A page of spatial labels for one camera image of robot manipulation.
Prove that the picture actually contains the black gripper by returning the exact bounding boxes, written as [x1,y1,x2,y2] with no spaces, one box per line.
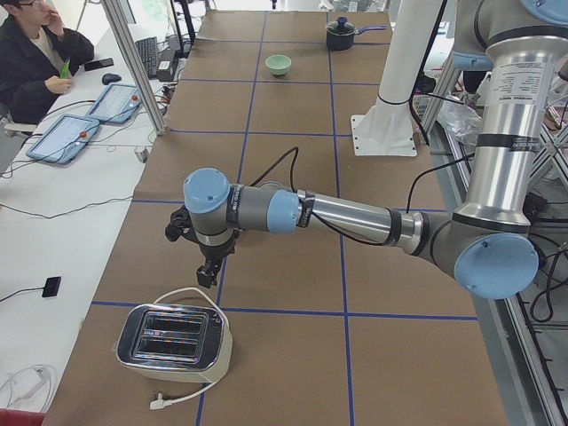
[196,237,237,288]

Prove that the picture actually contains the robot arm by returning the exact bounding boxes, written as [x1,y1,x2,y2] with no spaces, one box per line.
[166,1,567,299]

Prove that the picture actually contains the green bowl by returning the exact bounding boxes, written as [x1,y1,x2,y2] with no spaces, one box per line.
[264,54,292,76]

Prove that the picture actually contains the silver cream toaster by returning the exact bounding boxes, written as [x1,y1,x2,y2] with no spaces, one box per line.
[116,304,233,383]

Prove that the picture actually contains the small metal cylinder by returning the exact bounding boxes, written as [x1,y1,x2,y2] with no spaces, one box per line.
[134,146,149,163]

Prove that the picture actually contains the small black puck device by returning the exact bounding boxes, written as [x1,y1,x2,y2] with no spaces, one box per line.
[42,276,61,298]

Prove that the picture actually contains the far blue teach pendant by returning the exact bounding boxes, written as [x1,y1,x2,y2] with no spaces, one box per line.
[86,83,141,124]

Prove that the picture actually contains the blue teach pendant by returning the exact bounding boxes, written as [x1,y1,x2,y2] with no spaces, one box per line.
[86,83,141,124]
[26,114,100,165]

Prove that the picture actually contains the near blue teach pendant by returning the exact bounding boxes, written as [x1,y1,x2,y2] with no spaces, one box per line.
[26,114,100,165]

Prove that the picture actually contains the black computer mouse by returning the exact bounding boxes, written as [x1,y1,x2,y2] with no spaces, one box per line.
[101,73,122,85]

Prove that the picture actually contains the black keyboard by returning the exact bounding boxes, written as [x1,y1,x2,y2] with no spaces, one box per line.
[135,36,159,79]

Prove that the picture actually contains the black smartphone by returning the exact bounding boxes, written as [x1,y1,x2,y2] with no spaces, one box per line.
[83,58,114,72]

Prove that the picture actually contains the dark blue saucepan with lid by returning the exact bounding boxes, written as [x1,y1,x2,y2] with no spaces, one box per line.
[326,17,388,51]

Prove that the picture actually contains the person in black jacket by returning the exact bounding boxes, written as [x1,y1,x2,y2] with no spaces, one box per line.
[1,1,94,124]

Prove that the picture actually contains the crumpled clear plastic bag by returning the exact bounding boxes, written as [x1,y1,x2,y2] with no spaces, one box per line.
[438,102,482,154]

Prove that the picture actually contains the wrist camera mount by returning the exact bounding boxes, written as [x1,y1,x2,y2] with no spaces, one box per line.
[165,206,195,242]

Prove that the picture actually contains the white toaster power cord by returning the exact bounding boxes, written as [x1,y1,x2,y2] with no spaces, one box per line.
[148,287,221,411]

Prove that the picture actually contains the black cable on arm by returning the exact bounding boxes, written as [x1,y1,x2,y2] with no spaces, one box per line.
[248,146,475,248]

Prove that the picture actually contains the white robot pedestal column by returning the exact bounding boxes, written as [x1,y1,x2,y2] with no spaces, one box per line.
[351,0,446,157]

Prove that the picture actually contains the aluminium frame post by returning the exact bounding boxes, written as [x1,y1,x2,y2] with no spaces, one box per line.
[102,0,166,136]

